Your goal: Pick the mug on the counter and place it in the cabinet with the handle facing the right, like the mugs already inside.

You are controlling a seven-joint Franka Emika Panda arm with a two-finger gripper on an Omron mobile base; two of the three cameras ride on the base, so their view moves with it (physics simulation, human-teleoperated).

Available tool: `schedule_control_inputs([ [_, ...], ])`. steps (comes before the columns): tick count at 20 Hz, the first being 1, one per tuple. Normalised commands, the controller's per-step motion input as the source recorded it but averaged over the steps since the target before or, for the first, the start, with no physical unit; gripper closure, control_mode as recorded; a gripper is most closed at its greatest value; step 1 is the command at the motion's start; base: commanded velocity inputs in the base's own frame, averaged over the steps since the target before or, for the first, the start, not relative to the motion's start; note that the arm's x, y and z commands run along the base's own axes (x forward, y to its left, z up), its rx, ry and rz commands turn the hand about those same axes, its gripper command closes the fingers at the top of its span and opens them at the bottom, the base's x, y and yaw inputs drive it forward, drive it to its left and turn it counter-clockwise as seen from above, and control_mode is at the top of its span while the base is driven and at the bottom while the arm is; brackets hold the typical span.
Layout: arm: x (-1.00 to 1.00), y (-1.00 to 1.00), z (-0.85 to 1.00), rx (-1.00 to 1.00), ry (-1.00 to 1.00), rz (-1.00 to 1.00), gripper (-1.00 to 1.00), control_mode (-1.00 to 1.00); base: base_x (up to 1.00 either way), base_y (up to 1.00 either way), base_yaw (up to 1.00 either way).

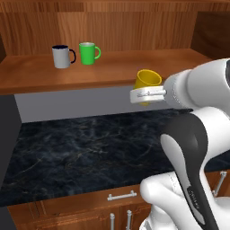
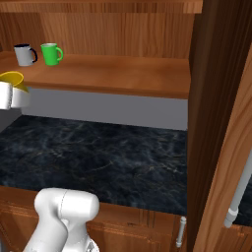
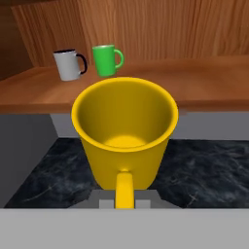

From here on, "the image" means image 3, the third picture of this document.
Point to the yellow mug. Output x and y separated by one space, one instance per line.
124 110

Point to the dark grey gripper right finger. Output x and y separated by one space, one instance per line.
144 202

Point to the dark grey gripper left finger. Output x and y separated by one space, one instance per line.
104 202

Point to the wooden cabinet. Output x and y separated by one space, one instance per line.
181 42

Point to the green mug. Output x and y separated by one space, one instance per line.
104 60

